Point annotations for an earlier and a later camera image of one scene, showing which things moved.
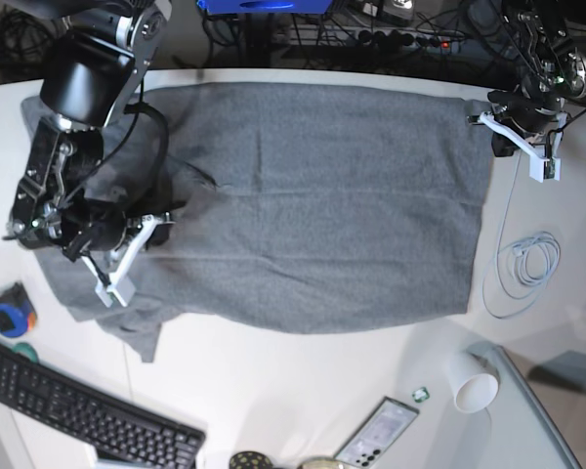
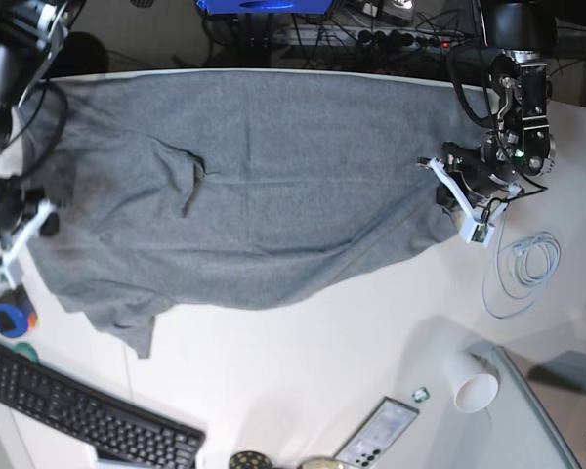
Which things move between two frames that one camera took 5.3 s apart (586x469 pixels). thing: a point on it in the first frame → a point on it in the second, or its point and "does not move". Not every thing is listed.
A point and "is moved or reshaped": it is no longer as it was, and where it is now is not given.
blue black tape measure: [10, 312] does not move
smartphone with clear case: [378, 434] does not move
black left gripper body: [159, 235] → [51, 224]
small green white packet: [420, 395] does not move
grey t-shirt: [292, 209] is moved or reshaped
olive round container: [320, 463] does not move
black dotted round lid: [250, 460] does not move
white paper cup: [474, 380] does not move
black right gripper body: [512, 111] → [465, 164]
